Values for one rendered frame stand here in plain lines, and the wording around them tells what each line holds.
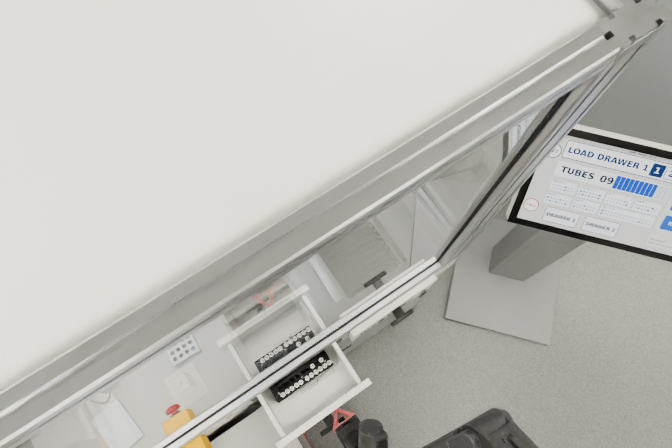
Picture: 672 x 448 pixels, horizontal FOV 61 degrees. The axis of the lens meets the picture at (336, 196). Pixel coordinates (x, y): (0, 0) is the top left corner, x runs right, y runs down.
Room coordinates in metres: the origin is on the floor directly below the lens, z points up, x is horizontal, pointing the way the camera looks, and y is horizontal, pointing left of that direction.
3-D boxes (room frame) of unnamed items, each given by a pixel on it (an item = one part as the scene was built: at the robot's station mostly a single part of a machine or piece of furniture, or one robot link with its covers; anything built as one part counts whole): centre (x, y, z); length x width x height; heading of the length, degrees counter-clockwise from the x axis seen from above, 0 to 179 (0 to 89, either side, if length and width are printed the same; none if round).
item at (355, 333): (0.28, -0.18, 0.87); 0.29 x 0.02 x 0.11; 127
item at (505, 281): (0.59, -0.77, 0.51); 0.50 x 0.45 x 1.02; 168
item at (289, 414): (0.15, 0.13, 0.86); 0.40 x 0.26 x 0.06; 37
